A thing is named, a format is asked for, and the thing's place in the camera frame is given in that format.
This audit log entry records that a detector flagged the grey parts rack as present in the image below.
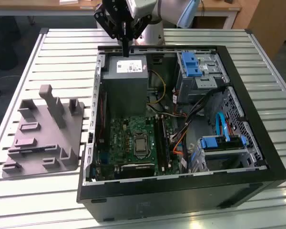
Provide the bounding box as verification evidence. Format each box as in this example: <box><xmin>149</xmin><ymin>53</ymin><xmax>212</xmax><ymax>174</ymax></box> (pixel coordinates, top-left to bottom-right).
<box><xmin>1</xmin><ymin>84</ymin><xmax>86</xmax><ymax>179</ymax></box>

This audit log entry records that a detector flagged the metal socket cover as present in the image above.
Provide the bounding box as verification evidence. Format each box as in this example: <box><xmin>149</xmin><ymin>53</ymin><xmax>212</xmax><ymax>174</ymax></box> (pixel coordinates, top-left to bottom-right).
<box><xmin>131</xmin><ymin>132</ymin><xmax>150</xmax><ymax>161</ymax></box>

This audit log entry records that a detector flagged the metal disk bay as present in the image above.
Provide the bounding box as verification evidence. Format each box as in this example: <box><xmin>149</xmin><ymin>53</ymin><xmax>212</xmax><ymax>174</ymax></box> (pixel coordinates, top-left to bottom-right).
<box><xmin>188</xmin><ymin>137</ymin><xmax>259</xmax><ymax>173</ymax></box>

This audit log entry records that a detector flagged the silver CPU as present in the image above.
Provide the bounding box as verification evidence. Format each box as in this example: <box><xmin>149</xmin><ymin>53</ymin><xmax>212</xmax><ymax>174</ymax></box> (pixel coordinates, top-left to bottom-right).
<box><xmin>133</xmin><ymin>139</ymin><xmax>147</xmax><ymax>153</ymax></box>

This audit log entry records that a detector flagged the metal optical drive cage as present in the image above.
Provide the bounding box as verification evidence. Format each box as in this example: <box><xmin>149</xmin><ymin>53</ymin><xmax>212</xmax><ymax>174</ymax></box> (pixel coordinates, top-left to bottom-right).
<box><xmin>175</xmin><ymin>51</ymin><xmax>230</xmax><ymax>104</ymax></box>

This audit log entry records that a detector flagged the yellow black wire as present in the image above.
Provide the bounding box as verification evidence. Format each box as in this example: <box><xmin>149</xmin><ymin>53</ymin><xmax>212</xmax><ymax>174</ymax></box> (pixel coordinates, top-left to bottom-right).
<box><xmin>148</xmin><ymin>69</ymin><xmax>167</xmax><ymax>105</ymax></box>

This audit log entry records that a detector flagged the green motherboard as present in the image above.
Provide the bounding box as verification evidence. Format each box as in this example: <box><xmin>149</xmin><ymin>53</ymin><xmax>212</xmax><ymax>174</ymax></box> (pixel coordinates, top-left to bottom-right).
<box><xmin>95</xmin><ymin>114</ymin><xmax>183</xmax><ymax>178</ymax></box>

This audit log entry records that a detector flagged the blue SATA wire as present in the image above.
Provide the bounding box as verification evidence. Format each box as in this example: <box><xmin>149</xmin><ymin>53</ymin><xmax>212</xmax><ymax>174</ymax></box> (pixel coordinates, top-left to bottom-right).
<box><xmin>215</xmin><ymin>111</ymin><xmax>231</xmax><ymax>143</ymax></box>

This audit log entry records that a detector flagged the brown wooden cabinet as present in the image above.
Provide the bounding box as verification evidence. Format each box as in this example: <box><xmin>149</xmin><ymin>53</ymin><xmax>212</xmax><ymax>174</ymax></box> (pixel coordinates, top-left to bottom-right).
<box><xmin>235</xmin><ymin>0</ymin><xmax>286</xmax><ymax>62</ymax></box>

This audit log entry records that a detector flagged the black graphics card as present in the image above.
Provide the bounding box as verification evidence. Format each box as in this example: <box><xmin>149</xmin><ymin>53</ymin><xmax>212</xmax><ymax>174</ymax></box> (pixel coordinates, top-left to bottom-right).
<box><xmin>114</xmin><ymin>161</ymin><xmax>156</xmax><ymax>179</ymax></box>

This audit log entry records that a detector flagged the blue plastic drive latch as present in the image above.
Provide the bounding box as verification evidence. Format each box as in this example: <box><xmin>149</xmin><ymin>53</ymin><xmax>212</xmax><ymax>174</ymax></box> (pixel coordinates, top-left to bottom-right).
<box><xmin>182</xmin><ymin>52</ymin><xmax>204</xmax><ymax>78</ymax></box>

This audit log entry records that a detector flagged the grey power supply unit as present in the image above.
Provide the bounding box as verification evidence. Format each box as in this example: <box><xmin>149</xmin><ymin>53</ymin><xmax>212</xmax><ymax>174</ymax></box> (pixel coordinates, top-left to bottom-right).
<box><xmin>102</xmin><ymin>55</ymin><xmax>150</xmax><ymax>119</ymax></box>

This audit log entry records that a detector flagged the black PC case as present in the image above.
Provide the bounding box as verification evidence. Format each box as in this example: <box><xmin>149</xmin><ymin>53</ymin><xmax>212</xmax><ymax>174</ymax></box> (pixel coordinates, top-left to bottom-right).
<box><xmin>76</xmin><ymin>44</ymin><xmax>286</xmax><ymax>224</ymax></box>

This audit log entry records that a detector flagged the orange yellow wire bundle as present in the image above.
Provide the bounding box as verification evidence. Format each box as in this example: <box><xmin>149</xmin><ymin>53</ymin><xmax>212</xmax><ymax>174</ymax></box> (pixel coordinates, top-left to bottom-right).
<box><xmin>173</xmin><ymin>140</ymin><xmax>184</xmax><ymax>158</ymax></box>

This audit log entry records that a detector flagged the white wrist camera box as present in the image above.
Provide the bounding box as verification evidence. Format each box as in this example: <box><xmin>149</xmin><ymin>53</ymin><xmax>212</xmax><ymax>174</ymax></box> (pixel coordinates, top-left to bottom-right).
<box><xmin>125</xmin><ymin>0</ymin><xmax>158</xmax><ymax>20</ymax></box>

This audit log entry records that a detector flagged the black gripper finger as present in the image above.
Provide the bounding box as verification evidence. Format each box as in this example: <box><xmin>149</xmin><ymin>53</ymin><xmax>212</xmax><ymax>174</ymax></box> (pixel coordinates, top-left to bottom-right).
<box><xmin>125</xmin><ymin>14</ymin><xmax>153</xmax><ymax>58</ymax></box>
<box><xmin>93</xmin><ymin>5</ymin><xmax>126</xmax><ymax>58</ymax></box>

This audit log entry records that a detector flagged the black office chair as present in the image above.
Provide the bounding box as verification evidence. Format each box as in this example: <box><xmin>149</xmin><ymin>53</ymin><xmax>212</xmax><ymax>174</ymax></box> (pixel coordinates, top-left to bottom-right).
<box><xmin>0</xmin><ymin>16</ymin><xmax>22</xmax><ymax>71</ymax></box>

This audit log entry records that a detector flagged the hard disk in blue carrier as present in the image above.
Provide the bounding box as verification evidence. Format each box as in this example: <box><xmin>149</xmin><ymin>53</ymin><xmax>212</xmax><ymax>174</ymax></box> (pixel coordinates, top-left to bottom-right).
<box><xmin>199</xmin><ymin>135</ymin><xmax>247</xmax><ymax>150</ymax></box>

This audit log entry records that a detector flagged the grey wire bundle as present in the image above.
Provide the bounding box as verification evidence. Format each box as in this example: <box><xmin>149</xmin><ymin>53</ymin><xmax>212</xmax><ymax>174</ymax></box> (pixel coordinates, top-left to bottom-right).
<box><xmin>170</xmin><ymin>114</ymin><xmax>194</xmax><ymax>142</ymax></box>

